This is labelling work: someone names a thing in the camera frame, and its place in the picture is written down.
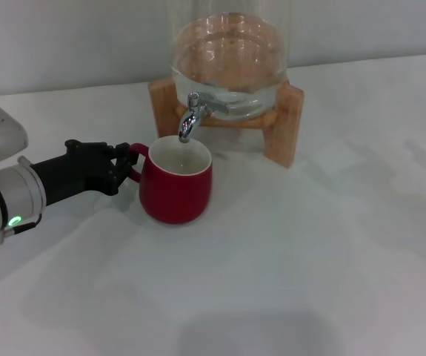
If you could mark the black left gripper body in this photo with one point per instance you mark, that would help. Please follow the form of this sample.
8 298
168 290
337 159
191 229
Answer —
75 172

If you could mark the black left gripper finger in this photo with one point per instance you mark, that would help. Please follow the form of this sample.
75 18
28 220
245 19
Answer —
123 150
120 174

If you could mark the red ceramic cup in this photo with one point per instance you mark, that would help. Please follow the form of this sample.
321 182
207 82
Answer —
177 196

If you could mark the silver metal faucet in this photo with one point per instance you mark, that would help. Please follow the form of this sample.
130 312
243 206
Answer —
192 120

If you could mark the glass water dispenser jar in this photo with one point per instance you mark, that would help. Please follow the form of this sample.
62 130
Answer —
231 55

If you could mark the wooden dispenser stand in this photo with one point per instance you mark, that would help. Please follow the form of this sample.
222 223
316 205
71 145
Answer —
283 130

